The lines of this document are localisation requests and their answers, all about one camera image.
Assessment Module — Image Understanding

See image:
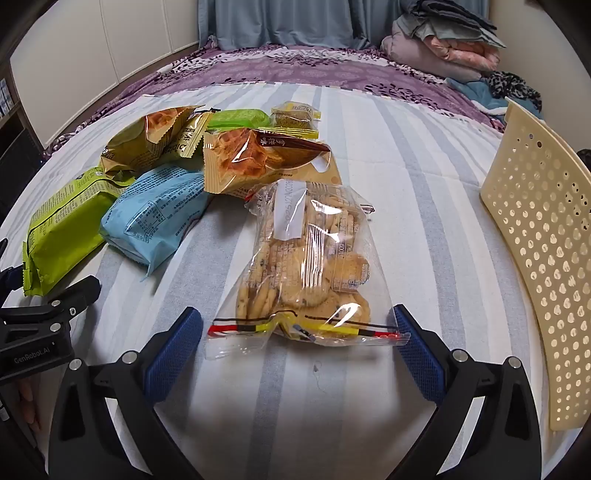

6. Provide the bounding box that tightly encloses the dark grey folded blanket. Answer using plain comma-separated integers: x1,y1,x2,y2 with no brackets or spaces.
413,0,497,31

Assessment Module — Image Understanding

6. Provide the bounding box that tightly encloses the purple floral bedsheet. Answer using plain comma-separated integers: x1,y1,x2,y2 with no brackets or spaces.
44,44,509,160

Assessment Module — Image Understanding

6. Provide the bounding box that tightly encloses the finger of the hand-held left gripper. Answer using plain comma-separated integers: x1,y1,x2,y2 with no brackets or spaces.
0,237,24,296
0,276,101,333

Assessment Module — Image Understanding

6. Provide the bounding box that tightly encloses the blue-grey curtain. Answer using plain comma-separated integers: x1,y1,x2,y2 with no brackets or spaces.
198,0,419,51

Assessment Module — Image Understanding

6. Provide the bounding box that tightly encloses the dark bookshelf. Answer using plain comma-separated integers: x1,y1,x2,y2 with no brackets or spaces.
0,60,49,222

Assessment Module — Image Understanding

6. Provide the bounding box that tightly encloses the leopard print cloth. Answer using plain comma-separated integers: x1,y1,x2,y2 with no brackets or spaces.
487,71,543,112

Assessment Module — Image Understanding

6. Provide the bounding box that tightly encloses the clear bag of cookies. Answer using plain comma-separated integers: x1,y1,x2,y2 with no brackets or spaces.
204,179,411,363

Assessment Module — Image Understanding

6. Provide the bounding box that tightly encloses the lime green snack packet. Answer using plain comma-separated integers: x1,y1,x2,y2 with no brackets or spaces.
22,167,137,296

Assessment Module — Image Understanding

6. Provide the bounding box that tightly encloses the small green snack packet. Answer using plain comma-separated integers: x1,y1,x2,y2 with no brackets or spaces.
208,108,271,132

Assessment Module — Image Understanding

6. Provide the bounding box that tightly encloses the kraft paper pouch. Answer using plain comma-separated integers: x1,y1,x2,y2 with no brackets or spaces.
277,154,343,191

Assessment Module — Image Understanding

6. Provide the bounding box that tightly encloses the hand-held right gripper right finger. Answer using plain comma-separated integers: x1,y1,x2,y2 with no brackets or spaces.
388,304,542,480

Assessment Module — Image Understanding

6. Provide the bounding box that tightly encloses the pink quilt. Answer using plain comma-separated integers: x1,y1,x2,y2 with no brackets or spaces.
422,36,502,71

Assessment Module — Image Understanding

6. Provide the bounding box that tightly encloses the small yellow cake packet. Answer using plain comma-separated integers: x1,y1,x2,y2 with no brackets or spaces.
270,102,321,130
257,126,319,140

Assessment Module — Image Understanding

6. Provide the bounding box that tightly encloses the small gold sachet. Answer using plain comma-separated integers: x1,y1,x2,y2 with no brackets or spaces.
173,108,222,160

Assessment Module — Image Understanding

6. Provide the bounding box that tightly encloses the light blue snack packet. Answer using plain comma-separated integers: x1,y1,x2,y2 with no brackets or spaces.
99,165,211,278

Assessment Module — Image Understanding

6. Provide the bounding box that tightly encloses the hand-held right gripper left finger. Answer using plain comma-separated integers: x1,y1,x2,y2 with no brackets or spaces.
48,306,204,480

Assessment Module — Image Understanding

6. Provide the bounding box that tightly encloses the pale grey-green folded blanket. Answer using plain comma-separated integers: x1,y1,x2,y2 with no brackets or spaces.
397,14,506,49

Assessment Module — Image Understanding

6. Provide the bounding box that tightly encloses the striped blanket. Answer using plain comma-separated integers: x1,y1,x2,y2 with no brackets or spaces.
0,83,591,480

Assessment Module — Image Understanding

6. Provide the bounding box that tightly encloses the person's left hand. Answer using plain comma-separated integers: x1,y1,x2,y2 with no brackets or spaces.
14,378,42,432

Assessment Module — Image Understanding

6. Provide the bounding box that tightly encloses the golden waffle packet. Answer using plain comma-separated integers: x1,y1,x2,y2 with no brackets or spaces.
203,128,332,199
99,105,206,175

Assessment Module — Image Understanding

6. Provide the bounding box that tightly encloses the white wardrobe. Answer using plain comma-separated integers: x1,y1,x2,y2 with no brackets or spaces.
9,0,200,148

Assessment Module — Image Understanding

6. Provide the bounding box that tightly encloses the cream perforated plastic basket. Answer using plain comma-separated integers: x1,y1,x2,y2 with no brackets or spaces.
480,97,591,432

